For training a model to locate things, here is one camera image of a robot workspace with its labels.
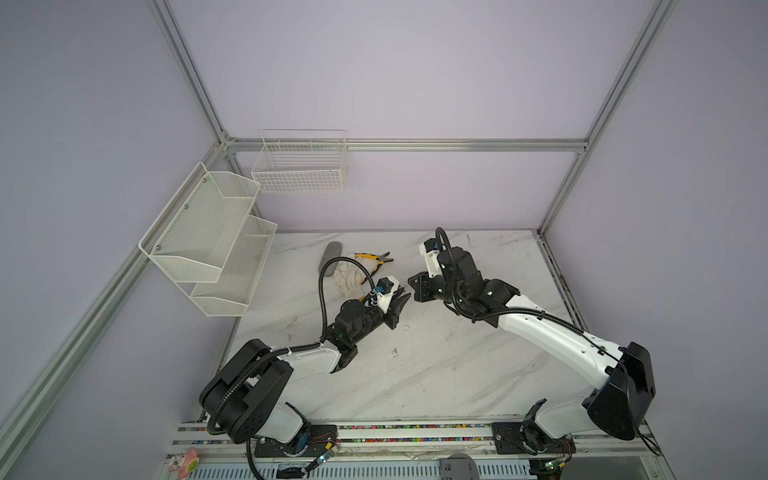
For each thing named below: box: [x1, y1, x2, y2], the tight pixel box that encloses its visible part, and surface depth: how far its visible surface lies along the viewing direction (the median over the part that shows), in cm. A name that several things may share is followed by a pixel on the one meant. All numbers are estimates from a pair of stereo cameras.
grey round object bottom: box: [439, 453, 481, 480], surface depth 71 cm
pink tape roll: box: [179, 447, 199, 480], surface depth 70 cm
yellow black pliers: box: [354, 251, 394, 285], surface depth 113 cm
